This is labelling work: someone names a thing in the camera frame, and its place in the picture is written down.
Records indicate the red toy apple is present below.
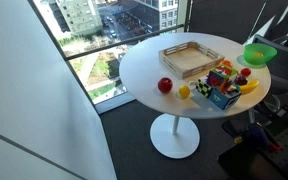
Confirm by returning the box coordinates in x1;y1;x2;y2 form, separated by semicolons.
158;78;173;94

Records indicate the yellow toy lemon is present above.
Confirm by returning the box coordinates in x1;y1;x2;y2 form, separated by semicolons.
178;85;190;98

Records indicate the checkered white plush cube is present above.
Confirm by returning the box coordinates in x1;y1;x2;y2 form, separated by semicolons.
196;76;212;98

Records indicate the blue black plush cube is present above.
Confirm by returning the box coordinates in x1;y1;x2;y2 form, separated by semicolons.
209;89;241;110

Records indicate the orange toy fruit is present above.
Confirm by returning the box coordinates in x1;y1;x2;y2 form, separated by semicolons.
221;60;233;67

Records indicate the yellow toy banana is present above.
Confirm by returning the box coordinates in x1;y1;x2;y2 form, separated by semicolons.
240;79;259;95

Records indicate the red toy strawberry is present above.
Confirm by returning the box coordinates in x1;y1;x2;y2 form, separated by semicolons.
240;68;251;77

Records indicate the black window railing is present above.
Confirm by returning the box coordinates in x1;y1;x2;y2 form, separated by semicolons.
63;24;185;61

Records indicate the light wooden crate tray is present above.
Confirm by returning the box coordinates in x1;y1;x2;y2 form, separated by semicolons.
159;41;224;80

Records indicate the black clamp equipment stand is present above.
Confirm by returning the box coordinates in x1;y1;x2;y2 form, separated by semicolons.
217;101;288;180

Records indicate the green plastic bowl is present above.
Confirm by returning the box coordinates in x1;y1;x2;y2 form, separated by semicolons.
243;43;277;65

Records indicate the orange fruit in bowl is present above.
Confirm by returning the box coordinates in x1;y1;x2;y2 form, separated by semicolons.
254;52;264;57

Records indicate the grey chair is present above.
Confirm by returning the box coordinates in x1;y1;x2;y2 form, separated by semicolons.
253;34;288;110

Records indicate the round white pedestal table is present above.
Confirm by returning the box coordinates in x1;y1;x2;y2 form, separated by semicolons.
119;33;271;159

